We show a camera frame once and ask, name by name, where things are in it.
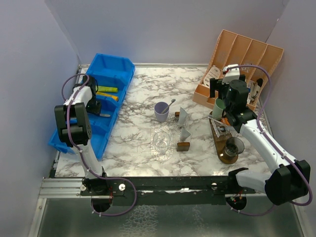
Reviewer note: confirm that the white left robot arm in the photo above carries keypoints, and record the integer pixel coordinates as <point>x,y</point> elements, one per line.
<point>74,129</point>

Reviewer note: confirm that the white toothpaste tube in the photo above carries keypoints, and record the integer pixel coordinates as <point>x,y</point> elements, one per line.
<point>231,129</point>

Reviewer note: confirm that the brown oval wooden tray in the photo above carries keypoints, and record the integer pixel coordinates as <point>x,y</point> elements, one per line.
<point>219,146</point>

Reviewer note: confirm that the brown lid clear box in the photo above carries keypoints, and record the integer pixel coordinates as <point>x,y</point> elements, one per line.
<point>177,114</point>
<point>183,146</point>

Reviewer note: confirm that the clear square toothbrush holder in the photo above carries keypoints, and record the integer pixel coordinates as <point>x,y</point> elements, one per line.
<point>220,133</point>

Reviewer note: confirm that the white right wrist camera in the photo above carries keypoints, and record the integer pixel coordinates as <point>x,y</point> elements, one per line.
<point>230,72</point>

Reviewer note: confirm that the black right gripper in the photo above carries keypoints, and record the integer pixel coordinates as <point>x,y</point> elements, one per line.
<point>217,84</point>

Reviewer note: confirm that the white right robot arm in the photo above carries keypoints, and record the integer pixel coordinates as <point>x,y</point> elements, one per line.
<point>289,178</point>

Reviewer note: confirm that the peach compartment organizer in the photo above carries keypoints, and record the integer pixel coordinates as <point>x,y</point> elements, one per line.
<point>232,48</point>

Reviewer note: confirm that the white oval soap packet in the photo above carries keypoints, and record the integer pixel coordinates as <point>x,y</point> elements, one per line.
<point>213,73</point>

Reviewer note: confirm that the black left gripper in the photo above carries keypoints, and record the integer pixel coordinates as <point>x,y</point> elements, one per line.
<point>97,110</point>

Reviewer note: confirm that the blue plastic bin organizer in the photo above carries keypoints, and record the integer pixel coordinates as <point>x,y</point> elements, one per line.
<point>111,71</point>

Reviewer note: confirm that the dark blue plastic cup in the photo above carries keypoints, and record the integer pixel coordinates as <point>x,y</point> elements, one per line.
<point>233,147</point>

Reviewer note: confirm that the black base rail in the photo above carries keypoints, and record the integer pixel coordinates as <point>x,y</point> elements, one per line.
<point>168,190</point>

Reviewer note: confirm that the clear plastic cup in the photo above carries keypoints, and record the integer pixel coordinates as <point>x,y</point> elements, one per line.
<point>161,143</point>

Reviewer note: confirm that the lilac plastic cup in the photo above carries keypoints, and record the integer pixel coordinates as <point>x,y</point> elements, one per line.
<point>160,112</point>

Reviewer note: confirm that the green plastic cup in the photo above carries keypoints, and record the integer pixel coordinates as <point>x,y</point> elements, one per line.
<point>218,108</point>

